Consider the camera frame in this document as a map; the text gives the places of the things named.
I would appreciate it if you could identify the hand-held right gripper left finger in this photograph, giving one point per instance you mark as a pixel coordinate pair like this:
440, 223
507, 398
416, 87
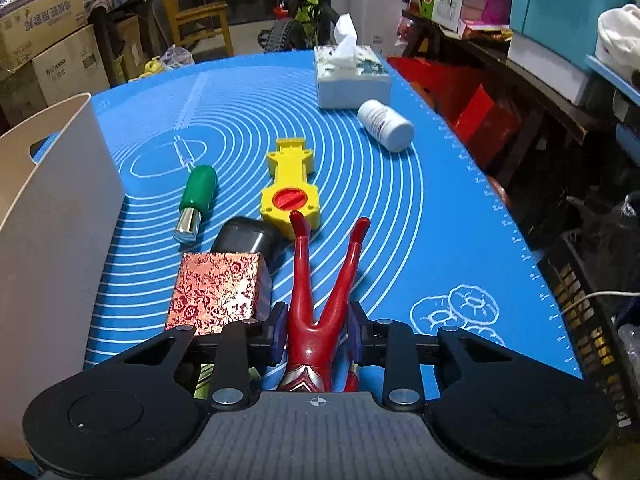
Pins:
277, 332

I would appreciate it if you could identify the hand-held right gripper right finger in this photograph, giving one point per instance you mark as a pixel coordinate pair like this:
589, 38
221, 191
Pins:
356, 332

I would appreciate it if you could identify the red toy figure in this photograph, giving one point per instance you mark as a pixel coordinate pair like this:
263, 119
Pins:
305, 310

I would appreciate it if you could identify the black rounded case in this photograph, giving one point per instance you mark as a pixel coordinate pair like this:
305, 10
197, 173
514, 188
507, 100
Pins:
250, 240

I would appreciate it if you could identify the yellow toy vehicle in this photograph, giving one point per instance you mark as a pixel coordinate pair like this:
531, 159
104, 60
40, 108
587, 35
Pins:
290, 170

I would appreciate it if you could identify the beige plastic storage bin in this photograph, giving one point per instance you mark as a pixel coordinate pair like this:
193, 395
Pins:
50, 260

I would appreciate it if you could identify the red floral box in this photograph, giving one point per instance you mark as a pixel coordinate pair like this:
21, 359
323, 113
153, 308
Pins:
215, 290

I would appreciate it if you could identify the blue silicone mat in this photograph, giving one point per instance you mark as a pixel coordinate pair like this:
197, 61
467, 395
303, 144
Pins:
400, 220

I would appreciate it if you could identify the white pill bottle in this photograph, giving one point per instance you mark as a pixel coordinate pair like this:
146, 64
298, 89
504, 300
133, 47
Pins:
385, 125

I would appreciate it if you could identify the black plastic crate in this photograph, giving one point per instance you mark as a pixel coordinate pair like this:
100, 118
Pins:
595, 350

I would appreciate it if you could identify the white tissue box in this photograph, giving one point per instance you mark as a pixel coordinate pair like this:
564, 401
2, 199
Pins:
350, 85

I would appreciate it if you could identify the red paper bag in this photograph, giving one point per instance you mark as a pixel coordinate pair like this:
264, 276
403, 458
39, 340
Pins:
450, 90

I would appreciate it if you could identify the clear plastic bag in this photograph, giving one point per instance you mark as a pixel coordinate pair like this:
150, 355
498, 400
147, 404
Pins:
177, 55

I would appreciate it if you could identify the green black bicycle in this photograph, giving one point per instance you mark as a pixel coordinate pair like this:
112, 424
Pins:
287, 32

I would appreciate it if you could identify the dark wooden side table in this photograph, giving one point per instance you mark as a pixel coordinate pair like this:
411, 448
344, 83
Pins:
540, 90

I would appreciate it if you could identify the white flat box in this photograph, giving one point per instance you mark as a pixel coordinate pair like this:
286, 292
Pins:
550, 70

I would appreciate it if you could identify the wooden chair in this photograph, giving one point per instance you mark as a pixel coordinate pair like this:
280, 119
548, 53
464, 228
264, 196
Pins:
200, 12

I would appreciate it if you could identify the large cardboard box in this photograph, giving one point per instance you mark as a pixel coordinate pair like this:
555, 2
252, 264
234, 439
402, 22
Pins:
65, 67

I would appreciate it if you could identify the taped cardboard box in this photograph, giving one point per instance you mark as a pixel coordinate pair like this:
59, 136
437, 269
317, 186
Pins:
35, 25

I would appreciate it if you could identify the blue plastic storage tub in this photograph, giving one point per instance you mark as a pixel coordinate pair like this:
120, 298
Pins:
565, 0

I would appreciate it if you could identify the white cloth bag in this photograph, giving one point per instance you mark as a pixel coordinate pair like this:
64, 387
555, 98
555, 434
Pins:
620, 32

